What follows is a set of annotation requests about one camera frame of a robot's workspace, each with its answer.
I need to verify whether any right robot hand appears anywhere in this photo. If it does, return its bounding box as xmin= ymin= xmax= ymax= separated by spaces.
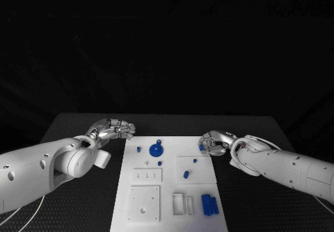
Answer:
xmin=197 ymin=130 xmax=239 ymax=156

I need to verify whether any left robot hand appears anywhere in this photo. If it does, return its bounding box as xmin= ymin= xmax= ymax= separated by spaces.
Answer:
xmin=83 ymin=118 xmax=137 ymax=141

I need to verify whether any white task board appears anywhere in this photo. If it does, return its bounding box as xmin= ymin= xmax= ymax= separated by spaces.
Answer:
xmin=109 ymin=136 xmax=229 ymax=232

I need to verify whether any blue gear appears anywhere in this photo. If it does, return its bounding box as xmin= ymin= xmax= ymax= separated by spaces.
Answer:
xmin=148 ymin=139 xmax=165 ymax=158

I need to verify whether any thick long blue cylinder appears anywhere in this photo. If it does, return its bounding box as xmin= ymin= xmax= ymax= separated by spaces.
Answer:
xmin=200 ymin=194 xmax=214 ymax=216

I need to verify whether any thin long blue cylinder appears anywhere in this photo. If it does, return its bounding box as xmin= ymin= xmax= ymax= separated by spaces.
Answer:
xmin=210 ymin=197 xmax=220 ymax=215

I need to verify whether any white cable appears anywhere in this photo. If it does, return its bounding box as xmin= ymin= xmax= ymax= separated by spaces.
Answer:
xmin=0 ymin=207 xmax=21 ymax=226
xmin=312 ymin=195 xmax=334 ymax=215
xmin=17 ymin=194 xmax=46 ymax=232
xmin=245 ymin=134 xmax=282 ymax=151

